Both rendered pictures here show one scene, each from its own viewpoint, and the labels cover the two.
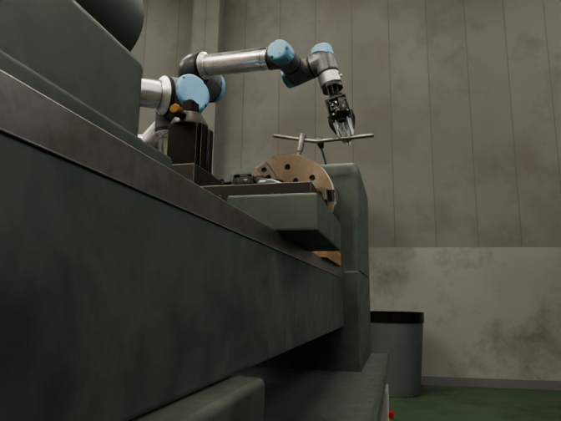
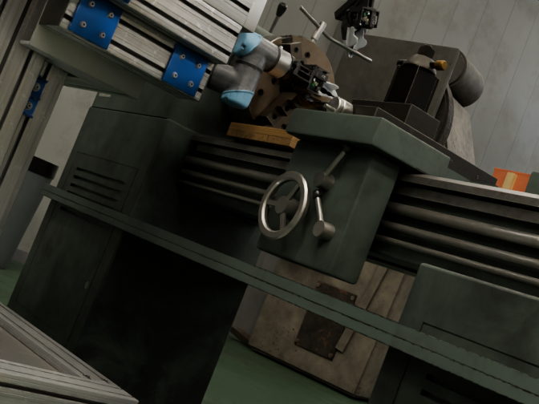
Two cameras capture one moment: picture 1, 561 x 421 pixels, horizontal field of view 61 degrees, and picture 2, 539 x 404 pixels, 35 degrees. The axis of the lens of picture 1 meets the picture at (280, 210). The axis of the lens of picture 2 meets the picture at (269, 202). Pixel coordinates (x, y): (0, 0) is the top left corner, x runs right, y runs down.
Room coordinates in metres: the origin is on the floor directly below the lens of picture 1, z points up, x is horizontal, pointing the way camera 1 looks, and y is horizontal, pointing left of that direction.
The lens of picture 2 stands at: (-0.13, 1.78, 0.57)
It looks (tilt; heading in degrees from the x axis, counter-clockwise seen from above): 4 degrees up; 311
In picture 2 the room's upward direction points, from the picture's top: 22 degrees clockwise
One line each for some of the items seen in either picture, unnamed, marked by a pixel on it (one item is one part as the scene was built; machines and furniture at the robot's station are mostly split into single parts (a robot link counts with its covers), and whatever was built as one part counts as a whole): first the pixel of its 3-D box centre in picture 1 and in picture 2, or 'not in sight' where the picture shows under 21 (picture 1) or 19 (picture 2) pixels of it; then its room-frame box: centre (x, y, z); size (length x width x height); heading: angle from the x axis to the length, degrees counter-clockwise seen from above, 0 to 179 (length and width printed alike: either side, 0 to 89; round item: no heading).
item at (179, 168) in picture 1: (191, 188); (391, 119); (1.00, 0.19, 1.00); 0.20 x 0.10 x 0.05; 166
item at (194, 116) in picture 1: (189, 121); (421, 64); (0.98, 0.20, 1.13); 0.08 x 0.08 x 0.03
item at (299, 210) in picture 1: (194, 229); (411, 170); (0.92, 0.17, 0.89); 0.53 x 0.30 x 0.06; 76
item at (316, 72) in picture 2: (236, 189); (301, 75); (1.37, 0.13, 1.08); 0.12 x 0.09 x 0.08; 76
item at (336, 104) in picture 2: not in sight; (335, 107); (1.02, 0.38, 0.95); 0.07 x 0.04 x 0.04; 76
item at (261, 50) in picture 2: not in sight; (254, 50); (1.42, 0.28, 1.08); 0.11 x 0.08 x 0.09; 76
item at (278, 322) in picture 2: not in sight; (368, 208); (3.26, -3.08, 1.22); 1.30 x 1.12 x 2.44; 172
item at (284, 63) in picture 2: not in sight; (277, 62); (1.40, 0.20, 1.08); 0.08 x 0.05 x 0.08; 166
